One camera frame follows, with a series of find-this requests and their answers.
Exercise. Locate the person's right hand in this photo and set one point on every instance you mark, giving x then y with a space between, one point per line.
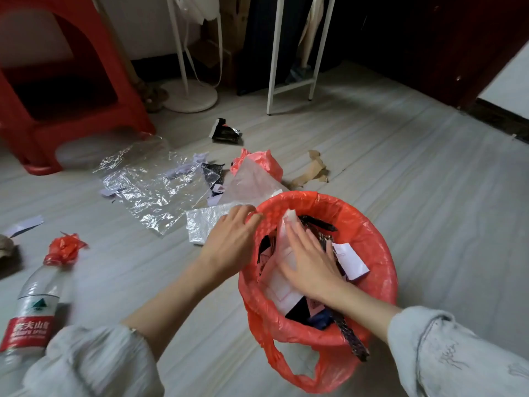
316 272

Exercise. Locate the person's left hand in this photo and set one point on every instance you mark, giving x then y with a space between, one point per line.
231 243

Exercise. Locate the large translucent plastic bag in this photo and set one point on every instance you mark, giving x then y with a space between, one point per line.
202 227

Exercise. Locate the white tag square code print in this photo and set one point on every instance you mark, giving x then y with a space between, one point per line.
351 262

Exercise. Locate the black plastic sheet piece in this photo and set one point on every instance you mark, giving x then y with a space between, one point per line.
318 223

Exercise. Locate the white scrap black print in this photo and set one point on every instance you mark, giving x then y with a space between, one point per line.
217 190

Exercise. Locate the waste basket with red bag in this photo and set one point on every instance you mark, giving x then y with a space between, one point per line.
363 227

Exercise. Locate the black patterned plastic piece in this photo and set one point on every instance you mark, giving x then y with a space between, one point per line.
213 174
353 343

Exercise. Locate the long white paper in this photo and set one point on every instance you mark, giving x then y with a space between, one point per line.
182 170

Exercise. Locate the red plastic bag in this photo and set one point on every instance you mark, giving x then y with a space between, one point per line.
266 161

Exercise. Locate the brown paper strip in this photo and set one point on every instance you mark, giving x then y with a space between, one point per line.
312 171

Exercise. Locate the clear crinkled plastic bag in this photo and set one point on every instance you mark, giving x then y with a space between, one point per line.
144 190

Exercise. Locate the black snack wrapper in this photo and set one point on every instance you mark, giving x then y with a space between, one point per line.
226 133

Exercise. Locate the small white torn scrap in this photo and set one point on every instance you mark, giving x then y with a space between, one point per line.
107 192

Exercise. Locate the red plastic scrap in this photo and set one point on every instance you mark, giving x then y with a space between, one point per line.
64 248

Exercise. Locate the clear bottle red label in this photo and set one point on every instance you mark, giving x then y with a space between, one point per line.
33 310

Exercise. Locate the white rectangular paper slip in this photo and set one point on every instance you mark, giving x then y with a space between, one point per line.
22 226

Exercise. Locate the torn cardboard pieces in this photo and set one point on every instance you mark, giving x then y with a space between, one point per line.
5 248

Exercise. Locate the person's left forearm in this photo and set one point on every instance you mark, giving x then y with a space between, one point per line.
169 305

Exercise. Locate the person's printed right sleeve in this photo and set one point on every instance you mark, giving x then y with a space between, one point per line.
454 359

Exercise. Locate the person's white left sleeve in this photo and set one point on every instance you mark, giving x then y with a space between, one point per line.
95 363

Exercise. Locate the tall black cabinet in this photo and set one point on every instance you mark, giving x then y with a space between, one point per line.
256 41

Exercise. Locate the beige cloth bag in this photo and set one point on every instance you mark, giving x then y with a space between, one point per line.
308 37

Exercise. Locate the red plastic stool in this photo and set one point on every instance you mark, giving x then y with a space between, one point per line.
18 132

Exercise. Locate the dark wooden door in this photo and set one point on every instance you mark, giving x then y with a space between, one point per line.
434 45

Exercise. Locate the white metal frame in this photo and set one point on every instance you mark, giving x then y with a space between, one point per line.
270 78

